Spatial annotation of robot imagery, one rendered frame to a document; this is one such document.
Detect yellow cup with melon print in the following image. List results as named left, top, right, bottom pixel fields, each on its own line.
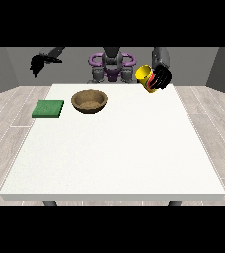
left=134, top=64, right=159, bottom=94

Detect green square pad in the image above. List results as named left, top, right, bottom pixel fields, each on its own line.
left=31, top=99, right=65, bottom=119

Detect brown wooden bowl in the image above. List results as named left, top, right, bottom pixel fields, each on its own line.
left=70, top=89, right=109, bottom=115

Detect grey robot trunk purple rings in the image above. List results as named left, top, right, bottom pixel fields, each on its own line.
left=87, top=47, right=137, bottom=85

